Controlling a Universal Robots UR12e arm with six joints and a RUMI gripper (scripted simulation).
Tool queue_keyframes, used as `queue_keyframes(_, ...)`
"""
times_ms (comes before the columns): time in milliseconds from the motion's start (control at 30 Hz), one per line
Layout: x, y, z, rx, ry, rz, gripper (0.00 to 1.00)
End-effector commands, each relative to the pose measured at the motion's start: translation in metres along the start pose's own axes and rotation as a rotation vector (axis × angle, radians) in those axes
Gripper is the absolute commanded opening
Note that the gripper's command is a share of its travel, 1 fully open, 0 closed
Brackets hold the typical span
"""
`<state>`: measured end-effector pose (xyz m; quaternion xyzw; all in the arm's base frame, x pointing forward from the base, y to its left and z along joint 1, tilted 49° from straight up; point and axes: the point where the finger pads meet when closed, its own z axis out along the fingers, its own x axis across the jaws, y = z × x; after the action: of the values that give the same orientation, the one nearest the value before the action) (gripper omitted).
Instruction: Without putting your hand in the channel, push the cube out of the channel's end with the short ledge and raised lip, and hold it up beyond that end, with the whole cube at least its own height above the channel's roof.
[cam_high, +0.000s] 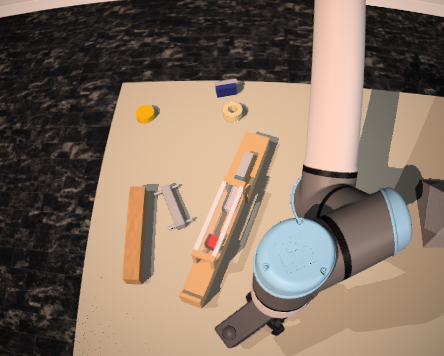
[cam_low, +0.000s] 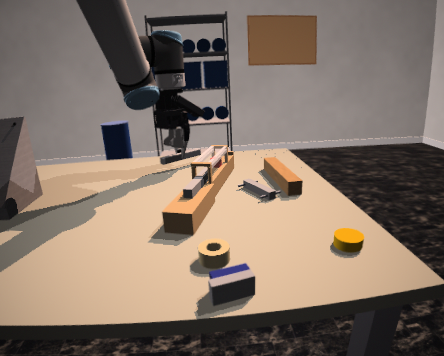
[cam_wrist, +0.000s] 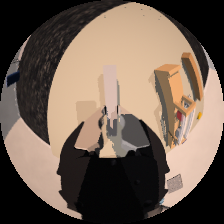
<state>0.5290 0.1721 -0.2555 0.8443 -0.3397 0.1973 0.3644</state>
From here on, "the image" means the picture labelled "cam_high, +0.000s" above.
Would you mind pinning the orange short cylinder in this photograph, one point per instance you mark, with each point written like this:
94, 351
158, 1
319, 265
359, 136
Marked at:
145, 114

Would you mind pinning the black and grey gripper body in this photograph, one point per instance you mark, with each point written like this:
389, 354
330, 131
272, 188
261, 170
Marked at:
274, 323

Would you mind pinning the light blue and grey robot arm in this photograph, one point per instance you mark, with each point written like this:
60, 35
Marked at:
296, 256

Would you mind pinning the grey bar with cross pins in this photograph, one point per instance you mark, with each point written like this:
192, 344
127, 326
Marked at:
173, 208

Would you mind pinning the orange wooden plank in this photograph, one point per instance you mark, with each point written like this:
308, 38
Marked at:
135, 236

